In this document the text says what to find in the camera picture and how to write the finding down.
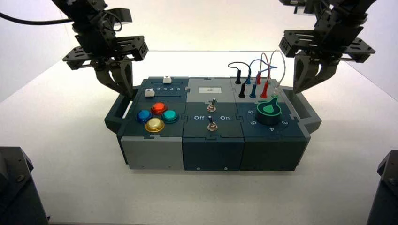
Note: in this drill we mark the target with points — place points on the small grey display screen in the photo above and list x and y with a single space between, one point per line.
210 90

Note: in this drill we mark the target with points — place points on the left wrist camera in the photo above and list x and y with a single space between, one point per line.
121 15

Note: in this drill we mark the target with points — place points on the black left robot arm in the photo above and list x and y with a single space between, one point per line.
84 14

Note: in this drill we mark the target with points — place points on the teal round push button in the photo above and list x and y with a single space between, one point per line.
170 115

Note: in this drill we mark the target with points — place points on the green and black rotary knob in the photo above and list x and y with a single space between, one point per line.
268 116

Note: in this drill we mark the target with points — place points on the blue round push button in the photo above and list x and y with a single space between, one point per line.
144 116

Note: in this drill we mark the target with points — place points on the dark left arm base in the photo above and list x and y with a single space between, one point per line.
15 192

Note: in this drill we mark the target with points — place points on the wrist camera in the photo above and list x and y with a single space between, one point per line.
307 6
121 15

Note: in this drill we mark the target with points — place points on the white slider cap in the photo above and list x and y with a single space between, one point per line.
150 92
167 80

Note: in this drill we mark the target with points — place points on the dark right arm base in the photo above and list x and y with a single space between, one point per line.
387 198

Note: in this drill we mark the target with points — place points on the metal toggle switch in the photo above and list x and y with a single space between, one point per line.
211 107
212 126

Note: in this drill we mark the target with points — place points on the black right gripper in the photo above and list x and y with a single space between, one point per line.
326 40

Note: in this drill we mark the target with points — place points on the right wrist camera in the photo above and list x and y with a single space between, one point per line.
307 6

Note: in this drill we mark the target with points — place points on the yellow round push button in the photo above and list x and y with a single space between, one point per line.
155 125

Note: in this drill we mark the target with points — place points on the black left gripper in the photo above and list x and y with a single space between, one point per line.
124 46

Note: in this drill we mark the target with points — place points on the grey and teal task box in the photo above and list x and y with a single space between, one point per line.
211 155

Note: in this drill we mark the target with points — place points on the orange round push button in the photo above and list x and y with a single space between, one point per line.
159 108

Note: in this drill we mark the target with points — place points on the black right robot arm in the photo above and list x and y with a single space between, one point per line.
351 7

